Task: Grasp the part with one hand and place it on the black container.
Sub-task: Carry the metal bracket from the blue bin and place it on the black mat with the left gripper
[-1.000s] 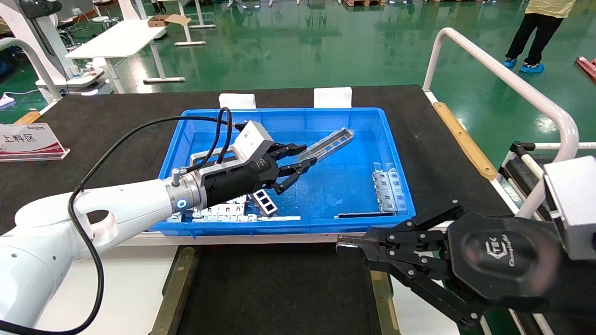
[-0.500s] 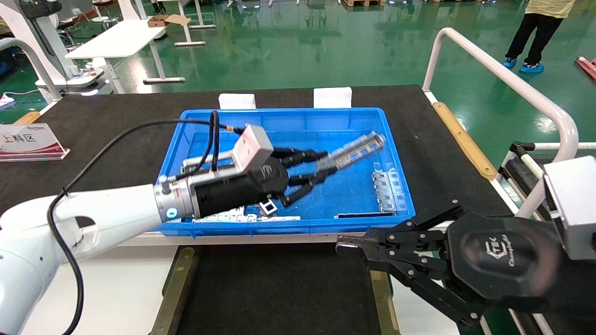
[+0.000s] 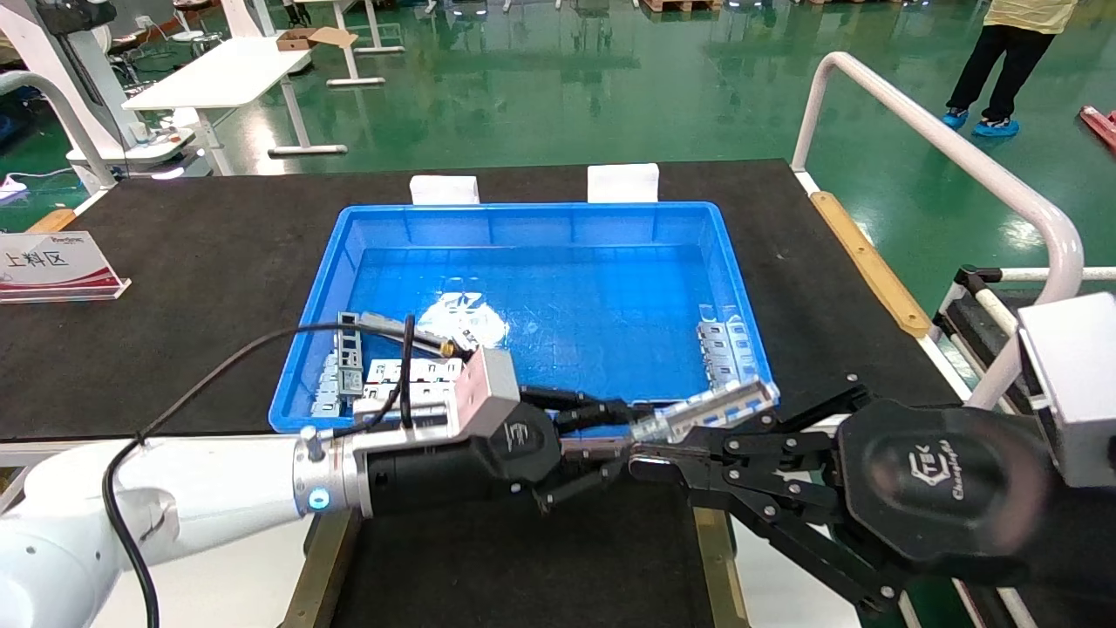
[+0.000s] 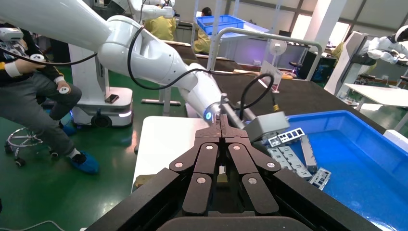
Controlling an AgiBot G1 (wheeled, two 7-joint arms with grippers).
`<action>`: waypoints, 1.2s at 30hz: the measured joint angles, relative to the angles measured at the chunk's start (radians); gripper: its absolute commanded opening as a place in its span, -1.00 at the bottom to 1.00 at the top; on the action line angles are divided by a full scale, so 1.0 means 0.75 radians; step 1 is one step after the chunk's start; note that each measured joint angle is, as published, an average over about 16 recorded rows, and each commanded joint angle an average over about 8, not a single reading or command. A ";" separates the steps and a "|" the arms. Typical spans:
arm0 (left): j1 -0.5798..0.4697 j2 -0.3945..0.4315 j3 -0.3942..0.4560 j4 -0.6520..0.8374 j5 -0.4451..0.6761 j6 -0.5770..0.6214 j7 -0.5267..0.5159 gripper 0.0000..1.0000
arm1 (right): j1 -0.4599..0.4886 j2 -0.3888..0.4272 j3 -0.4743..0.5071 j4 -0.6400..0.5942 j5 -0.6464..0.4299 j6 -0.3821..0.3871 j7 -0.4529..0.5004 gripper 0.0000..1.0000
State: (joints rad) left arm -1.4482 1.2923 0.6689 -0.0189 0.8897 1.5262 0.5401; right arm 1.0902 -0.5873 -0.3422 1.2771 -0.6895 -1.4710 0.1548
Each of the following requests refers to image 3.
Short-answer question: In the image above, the small stacked metal bracket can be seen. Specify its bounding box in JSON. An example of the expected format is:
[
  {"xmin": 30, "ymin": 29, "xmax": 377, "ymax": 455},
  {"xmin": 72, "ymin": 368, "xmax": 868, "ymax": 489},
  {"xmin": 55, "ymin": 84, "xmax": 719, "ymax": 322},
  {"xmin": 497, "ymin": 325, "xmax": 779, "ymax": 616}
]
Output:
[{"xmin": 311, "ymin": 353, "xmax": 343, "ymax": 418}]

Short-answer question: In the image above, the red metal object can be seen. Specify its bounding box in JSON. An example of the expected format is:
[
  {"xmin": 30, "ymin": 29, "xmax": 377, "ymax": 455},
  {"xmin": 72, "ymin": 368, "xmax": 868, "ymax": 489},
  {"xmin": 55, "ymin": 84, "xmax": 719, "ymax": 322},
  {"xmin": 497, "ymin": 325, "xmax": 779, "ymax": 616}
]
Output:
[{"xmin": 1079, "ymin": 105, "xmax": 1116, "ymax": 154}]

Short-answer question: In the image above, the acrylic sign stand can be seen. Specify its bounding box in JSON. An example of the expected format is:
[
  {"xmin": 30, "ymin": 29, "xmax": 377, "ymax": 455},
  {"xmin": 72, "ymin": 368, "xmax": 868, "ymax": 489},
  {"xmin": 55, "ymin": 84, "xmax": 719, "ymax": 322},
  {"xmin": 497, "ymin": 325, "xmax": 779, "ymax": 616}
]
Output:
[{"xmin": 0, "ymin": 230, "xmax": 132, "ymax": 304}]

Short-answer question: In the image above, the standing person yellow shirt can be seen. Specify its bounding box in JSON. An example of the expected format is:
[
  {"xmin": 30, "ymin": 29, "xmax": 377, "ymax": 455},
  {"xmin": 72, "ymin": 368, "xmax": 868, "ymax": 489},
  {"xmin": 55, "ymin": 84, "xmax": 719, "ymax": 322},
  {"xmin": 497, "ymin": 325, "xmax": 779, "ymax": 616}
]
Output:
[{"xmin": 942, "ymin": 0, "xmax": 1082, "ymax": 139}]

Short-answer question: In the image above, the folded metal bracket stack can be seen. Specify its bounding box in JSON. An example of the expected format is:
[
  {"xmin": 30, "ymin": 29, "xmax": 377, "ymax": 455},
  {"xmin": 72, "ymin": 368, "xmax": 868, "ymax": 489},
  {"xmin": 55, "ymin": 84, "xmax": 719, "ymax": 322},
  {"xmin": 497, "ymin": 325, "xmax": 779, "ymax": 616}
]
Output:
[{"xmin": 696, "ymin": 316, "xmax": 756, "ymax": 389}]

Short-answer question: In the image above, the slotted metal plate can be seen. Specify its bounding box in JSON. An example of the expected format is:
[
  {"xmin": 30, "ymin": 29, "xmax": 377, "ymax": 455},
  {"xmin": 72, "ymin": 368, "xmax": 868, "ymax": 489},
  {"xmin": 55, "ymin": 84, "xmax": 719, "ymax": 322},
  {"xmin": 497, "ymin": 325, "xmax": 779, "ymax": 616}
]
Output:
[
  {"xmin": 362, "ymin": 384, "xmax": 456, "ymax": 411},
  {"xmin": 366, "ymin": 358, "xmax": 465, "ymax": 386}
]

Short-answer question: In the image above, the white foam block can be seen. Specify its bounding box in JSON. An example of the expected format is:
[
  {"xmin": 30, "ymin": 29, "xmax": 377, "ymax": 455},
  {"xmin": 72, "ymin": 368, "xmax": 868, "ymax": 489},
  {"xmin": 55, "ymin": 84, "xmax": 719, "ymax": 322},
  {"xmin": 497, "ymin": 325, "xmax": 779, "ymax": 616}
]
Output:
[
  {"xmin": 410, "ymin": 174, "xmax": 480, "ymax": 206},
  {"xmin": 587, "ymin": 163, "xmax": 661, "ymax": 204}
]

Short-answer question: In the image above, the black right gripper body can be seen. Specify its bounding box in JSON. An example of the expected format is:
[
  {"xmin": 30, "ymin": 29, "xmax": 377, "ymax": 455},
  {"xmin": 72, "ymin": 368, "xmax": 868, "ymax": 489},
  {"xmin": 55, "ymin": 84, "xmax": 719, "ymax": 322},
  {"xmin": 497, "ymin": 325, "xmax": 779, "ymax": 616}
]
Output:
[{"xmin": 824, "ymin": 399, "xmax": 1060, "ymax": 596}]

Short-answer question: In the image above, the black and white side cart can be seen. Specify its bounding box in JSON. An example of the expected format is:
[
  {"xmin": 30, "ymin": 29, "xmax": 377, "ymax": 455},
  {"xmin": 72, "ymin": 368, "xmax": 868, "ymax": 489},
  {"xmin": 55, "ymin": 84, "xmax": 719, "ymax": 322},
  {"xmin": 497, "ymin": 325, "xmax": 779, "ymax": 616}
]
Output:
[{"xmin": 933, "ymin": 264, "xmax": 1116, "ymax": 411}]

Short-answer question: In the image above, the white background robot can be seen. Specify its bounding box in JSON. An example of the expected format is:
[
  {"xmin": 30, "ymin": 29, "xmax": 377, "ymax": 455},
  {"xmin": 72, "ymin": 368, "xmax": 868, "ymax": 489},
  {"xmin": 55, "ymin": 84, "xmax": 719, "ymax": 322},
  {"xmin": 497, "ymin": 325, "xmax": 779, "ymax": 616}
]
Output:
[{"xmin": 0, "ymin": 0, "xmax": 201, "ymax": 180}]

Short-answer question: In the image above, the blue plastic bin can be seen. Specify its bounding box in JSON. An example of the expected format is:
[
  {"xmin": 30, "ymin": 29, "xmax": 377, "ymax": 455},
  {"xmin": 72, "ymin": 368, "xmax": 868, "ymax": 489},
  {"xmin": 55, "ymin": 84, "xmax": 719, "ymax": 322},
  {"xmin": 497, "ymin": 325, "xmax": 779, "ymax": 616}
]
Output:
[{"xmin": 269, "ymin": 202, "xmax": 779, "ymax": 437}]

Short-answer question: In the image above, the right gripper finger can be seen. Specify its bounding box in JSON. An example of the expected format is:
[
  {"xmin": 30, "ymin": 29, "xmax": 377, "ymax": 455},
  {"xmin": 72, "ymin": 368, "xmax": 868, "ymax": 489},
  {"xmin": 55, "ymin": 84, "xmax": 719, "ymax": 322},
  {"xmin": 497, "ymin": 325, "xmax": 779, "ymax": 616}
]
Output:
[
  {"xmin": 641, "ymin": 375, "xmax": 874, "ymax": 477},
  {"xmin": 628, "ymin": 454, "xmax": 909, "ymax": 617}
]

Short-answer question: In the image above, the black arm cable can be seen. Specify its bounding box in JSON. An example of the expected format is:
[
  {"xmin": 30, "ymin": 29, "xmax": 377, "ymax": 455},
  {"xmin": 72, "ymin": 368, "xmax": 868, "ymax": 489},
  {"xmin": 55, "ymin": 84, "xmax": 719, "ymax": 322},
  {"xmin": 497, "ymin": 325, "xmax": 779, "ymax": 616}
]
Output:
[{"xmin": 103, "ymin": 314, "xmax": 463, "ymax": 628}]

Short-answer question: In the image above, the plain grey metal bar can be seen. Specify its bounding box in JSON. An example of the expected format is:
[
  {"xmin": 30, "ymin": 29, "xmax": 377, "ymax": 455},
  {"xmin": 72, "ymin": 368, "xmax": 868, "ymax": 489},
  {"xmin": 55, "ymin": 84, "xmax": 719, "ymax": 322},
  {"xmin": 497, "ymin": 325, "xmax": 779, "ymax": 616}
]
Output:
[{"xmin": 360, "ymin": 312, "xmax": 447, "ymax": 352}]

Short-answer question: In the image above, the white work table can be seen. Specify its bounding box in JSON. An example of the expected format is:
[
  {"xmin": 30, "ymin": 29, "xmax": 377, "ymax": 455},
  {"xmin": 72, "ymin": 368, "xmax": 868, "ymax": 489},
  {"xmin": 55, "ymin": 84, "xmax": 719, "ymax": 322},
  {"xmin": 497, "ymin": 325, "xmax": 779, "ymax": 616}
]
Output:
[{"xmin": 122, "ymin": 35, "xmax": 350, "ymax": 175}]

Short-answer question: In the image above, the silver metal channel bracket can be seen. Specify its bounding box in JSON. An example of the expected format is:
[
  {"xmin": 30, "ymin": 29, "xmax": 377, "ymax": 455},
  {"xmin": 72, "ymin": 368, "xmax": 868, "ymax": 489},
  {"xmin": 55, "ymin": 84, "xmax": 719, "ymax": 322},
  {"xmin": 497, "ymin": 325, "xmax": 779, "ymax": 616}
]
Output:
[{"xmin": 628, "ymin": 378, "xmax": 779, "ymax": 443}]

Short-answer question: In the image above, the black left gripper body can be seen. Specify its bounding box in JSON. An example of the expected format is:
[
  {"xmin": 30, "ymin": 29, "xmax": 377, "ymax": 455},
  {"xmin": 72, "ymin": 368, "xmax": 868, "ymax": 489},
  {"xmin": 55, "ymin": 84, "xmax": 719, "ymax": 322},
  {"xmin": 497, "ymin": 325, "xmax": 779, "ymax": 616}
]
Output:
[{"xmin": 366, "ymin": 406, "xmax": 564, "ymax": 517}]

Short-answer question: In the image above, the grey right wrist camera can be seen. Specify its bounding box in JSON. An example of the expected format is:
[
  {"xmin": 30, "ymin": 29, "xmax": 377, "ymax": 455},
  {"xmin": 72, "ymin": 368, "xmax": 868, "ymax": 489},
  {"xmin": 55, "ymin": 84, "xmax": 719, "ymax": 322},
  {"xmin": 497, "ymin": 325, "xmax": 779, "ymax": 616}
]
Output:
[{"xmin": 1016, "ymin": 292, "xmax": 1116, "ymax": 489}]

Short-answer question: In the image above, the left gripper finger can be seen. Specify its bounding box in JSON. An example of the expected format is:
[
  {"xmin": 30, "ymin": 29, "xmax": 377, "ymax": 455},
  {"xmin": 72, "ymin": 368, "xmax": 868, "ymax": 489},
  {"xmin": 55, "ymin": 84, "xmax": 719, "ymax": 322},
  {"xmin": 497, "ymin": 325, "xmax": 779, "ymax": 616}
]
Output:
[
  {"xmin": 532, "ymin": 458, "xmax": 633, "ymax": 515},
  {"xmin": 521, "ymin": 386, "xmax": 663, "ymax": 434}
]

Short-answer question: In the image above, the black flat container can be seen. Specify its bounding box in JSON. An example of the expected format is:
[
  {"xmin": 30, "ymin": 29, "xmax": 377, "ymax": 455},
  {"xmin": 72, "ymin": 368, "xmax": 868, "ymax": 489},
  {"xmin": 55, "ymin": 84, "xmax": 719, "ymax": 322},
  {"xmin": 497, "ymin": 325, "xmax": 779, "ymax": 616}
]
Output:
[{"xmin": 331, "ymin": 454, "xmax": 725, "ymax": 628}]

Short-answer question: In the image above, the white cart handle rail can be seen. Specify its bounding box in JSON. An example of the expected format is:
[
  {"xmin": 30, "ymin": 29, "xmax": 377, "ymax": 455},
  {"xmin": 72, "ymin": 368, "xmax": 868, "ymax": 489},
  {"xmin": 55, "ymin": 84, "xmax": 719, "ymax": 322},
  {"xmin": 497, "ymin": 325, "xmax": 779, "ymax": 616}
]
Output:
[
  {"xmin": 789, "ymin": 51, "xmax": 1086, "ymax": 411},
  {"xmin": 0, "ymin": 70, "xmax": 119, "ymax": 193}
]

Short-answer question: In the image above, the white desk frame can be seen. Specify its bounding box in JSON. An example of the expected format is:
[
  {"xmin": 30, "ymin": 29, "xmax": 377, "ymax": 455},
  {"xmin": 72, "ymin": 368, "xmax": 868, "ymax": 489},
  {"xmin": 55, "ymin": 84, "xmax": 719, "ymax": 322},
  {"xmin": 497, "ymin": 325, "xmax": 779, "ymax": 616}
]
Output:
[{"xmin": 296, "ymin": 0, "xmax": 406, "ymax": 88}]

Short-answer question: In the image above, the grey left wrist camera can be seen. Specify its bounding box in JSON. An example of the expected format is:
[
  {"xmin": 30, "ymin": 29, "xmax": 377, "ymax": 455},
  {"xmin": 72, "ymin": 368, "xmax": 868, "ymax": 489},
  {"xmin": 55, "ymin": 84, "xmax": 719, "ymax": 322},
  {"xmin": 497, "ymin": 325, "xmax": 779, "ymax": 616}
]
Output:
[{"xmin": 449, "ymin": 347, "xmax": 521, "ymax": 440}]

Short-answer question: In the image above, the open cardboard box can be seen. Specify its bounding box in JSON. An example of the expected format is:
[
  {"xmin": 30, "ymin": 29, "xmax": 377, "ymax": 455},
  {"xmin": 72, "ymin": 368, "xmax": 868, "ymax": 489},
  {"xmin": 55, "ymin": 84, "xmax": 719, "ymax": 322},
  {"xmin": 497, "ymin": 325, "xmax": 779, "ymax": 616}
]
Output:
[{"xmin": 276, "ymin": 26, "xmax": 358, "ymax": 51}]

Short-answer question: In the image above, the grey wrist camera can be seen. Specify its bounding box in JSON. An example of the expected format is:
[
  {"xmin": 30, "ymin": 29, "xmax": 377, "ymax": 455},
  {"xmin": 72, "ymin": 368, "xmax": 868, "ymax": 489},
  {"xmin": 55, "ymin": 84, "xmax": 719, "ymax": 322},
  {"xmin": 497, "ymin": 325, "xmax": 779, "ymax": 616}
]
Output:
[
  {"xmin": 449, "ymin": 347, "xmax": 521, "ymax": 440},
  {"xmin": 1016, "ymin": 292, "xmax": 1116, "ymax": 489}
]

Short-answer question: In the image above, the wooden edge strip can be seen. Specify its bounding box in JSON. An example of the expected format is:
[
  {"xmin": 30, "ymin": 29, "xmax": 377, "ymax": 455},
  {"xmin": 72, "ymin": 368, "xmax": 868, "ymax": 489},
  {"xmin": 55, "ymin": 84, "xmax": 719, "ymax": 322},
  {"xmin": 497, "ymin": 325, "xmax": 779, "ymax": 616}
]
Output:
[
  {"xmin": 809, "ymin": 190, "xmax": 932, "ymax": 339},
  {"xmin": 26, "ymin": 208, "xmax": 79, "ymax": 235}
]

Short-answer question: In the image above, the black table mat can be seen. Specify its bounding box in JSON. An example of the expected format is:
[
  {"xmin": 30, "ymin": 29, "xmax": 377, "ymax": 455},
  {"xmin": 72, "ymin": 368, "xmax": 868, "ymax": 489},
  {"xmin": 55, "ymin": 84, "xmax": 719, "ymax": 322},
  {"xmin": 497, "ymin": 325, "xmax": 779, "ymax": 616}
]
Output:
[{"xmin": 0, "ymin": 159, "xmax": 960, "ymax": 441}]

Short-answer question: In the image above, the ladder-shaped metal bracket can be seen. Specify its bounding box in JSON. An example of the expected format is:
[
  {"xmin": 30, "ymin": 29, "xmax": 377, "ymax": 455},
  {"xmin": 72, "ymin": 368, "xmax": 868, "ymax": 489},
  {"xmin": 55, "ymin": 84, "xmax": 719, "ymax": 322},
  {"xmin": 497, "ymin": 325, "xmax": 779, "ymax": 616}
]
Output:
[{"xmin": 337, "ymin": 312, "xmax": 363, "ymax": 400}]

